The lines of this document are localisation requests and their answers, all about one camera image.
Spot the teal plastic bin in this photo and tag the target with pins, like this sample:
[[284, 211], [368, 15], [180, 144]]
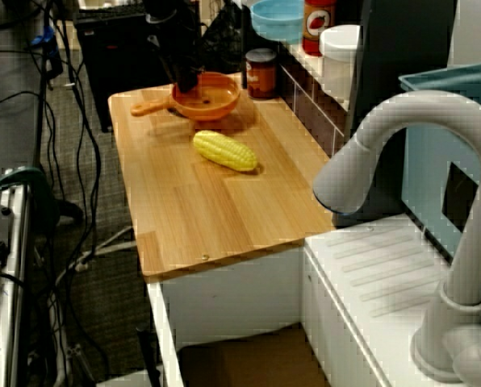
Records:
[[426, 153]]

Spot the yellow toy corn cob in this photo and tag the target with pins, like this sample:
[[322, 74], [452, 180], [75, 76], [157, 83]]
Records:
[[226, 151]]

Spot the white floor tube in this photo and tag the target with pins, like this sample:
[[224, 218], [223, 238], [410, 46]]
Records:
[[103, 246]]

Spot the black mesh bag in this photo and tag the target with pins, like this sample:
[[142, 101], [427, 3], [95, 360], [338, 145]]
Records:
[[224, 44]]

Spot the orange toy frying pan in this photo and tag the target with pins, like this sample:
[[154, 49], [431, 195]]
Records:
[[216, 101]]

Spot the black equipment stand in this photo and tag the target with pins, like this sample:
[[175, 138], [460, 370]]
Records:
[[115, 60]]

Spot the large white plastic container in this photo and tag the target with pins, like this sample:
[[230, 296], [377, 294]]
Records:
[[339, 60]]

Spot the dark grey shelf panel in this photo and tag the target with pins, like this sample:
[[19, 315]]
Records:
[[402, 60]]

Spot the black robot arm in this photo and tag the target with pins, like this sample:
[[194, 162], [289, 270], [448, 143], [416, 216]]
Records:
[[172, 20]]

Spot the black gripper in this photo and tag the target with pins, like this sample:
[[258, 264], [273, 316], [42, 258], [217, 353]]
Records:
[[182, 54]]

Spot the light blue plastic bowl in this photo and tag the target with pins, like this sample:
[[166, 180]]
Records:
[[278, 22]]

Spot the toy beans can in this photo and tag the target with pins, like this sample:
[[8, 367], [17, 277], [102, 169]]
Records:
[[261, 74]]

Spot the black shelf post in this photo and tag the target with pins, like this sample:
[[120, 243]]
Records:
[[243, 48]]

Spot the white toy sink unit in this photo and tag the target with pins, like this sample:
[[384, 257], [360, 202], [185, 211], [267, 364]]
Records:
[[345, 290]]

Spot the red sauce bottle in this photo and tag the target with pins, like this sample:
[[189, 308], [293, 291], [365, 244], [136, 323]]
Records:
[[319, 28]]

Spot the grey toy faucet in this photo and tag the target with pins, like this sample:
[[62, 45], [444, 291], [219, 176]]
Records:
[[470, 225]]

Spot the blue tape piece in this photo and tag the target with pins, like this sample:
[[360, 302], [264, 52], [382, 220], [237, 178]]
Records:
[[43, 38]]

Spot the aluminium frame rail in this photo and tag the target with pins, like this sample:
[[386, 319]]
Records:
[[10, 282]]

